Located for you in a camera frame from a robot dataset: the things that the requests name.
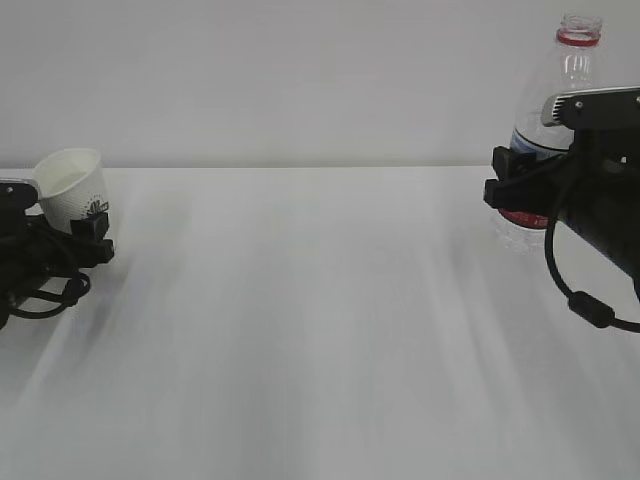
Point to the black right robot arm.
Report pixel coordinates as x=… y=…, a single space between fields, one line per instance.
x=605 y=240

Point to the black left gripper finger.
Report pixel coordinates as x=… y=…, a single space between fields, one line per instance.
x=85 y=247

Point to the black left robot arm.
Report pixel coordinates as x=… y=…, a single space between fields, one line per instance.
x=42 y=297

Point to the white paper coffee cup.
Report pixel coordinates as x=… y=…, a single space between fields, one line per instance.
x=71 y=186

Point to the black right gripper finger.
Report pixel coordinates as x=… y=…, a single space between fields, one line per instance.
x=525 y=184

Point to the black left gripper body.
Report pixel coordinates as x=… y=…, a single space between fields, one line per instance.
x=24 y=246

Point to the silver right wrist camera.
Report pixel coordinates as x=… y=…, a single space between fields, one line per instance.
x=606 y=108

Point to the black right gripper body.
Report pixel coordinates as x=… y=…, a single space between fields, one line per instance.
x=602 y=198

